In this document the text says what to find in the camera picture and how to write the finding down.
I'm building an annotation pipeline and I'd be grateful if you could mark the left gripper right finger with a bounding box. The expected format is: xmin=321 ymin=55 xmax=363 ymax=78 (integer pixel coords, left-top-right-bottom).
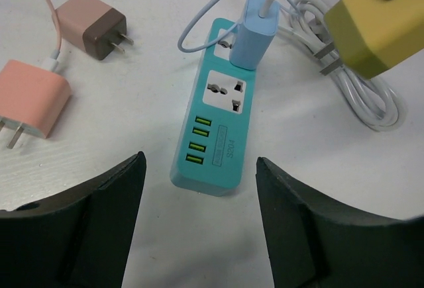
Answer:
xmin=256 ymin=158 xmax=423 ymax=287

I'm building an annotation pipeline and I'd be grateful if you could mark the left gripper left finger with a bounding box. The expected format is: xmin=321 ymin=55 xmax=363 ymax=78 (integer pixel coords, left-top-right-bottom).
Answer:
xmin=1 ymin=152 xmax=146 ymax=287

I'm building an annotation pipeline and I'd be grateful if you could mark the yellow charger plug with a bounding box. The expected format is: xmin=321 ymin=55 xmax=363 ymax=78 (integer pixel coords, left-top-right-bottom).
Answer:
xmin=322 ymin=0 xmax=423 ymax=79

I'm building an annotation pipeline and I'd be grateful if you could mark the teal power strip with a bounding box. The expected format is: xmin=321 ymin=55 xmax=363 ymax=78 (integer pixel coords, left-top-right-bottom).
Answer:
xmin=170 ymin=33 xmax=256 ymax=196

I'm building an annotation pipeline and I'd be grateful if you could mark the light blue charger plug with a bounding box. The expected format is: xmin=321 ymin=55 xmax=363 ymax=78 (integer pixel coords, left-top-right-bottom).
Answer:
xmin=229 ymin=0 xmax=280 ymax=70

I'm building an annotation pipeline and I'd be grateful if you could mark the salmon pink charger plug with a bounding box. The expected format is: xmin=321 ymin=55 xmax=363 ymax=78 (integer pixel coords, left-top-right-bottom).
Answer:
xmin=1 ymin=58 xmax=72 ymax=149

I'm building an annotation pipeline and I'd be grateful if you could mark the brown pink charger plug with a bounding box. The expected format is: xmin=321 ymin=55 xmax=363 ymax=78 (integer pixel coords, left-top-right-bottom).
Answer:
xmin=56 ymin=0 xmax=134 ymax=61

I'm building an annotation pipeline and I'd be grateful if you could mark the white power strip cord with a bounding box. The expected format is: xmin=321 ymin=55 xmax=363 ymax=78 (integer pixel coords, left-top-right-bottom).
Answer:
xmin=248 ymin=0 xmax=407 ymax=132

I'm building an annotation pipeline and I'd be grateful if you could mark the light blue charging cable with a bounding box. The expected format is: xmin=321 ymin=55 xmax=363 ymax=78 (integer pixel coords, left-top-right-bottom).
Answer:
xmin=177 ymin=0 xmax=311 ymax=54

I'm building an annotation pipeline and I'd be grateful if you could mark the thin pink charging cable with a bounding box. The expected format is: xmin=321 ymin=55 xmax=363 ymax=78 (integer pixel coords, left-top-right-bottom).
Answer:
xmin=26 ymin=0 xmax=64 ymax=72

